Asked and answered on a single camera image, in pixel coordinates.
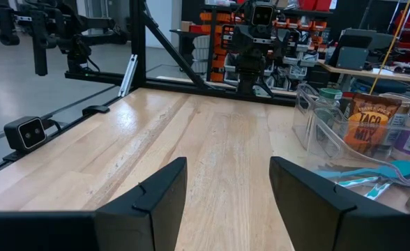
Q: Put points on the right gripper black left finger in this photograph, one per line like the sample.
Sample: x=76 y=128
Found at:
x=128 y=226

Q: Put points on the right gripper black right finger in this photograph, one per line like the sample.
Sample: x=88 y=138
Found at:
x=330 y=223

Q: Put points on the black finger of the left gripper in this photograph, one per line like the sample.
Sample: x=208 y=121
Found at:
x=289 y=43
x=240 y=38

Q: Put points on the green oregano spice jar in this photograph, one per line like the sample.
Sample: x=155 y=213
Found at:
x=330 y=95

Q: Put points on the teal spoon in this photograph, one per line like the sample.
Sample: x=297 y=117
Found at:
x=400 y=169

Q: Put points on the brown spice pouch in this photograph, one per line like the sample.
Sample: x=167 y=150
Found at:
x=370 y=118

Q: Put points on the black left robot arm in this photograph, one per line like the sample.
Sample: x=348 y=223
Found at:
x=250 y=73

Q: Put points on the small cardboard box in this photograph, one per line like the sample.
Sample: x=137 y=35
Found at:
x=186 y=26

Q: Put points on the gray equipment box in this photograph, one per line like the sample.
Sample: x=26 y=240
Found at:
x=352 y=54

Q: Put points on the clear plastic bin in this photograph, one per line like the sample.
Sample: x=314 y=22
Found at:
x=304 y=115
x=327 y=139

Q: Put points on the wooden workbench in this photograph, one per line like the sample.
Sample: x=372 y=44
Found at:
x=372 y=74

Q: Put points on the silver slotted metal bar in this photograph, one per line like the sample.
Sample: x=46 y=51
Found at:
x=128 y=75

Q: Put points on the black table clamp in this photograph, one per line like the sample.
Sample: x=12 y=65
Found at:
x=95 y=110

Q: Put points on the black background robot rig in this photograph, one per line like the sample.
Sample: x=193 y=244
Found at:
x=39 y=35

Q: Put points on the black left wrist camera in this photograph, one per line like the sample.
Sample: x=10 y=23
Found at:
x=262 y=14

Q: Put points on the black table-level camera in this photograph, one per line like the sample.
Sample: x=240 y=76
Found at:
x=25 y=133

